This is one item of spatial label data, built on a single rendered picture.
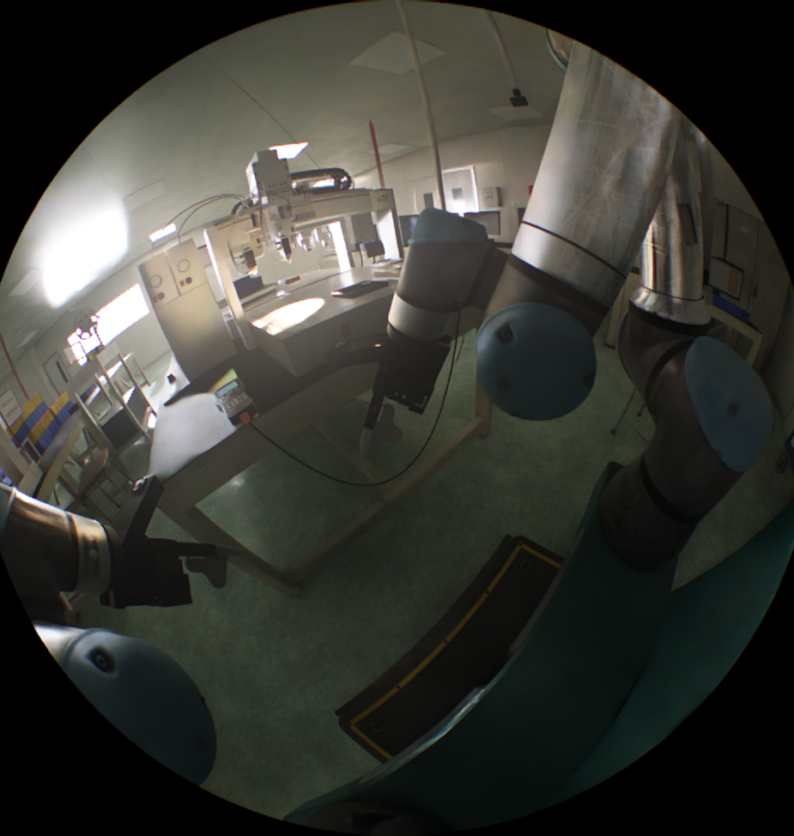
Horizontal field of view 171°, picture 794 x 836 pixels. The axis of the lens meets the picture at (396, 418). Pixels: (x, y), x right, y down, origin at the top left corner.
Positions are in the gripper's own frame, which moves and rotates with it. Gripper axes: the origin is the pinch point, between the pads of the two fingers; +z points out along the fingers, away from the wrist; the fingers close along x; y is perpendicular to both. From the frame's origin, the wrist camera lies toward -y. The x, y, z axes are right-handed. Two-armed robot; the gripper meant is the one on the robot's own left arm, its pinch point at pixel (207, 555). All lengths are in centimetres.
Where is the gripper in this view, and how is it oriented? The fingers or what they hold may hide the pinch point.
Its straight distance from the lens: 47.8
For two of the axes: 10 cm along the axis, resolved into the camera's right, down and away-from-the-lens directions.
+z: -0.1, 4.5, 8.9
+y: 2.7, 8.6, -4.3
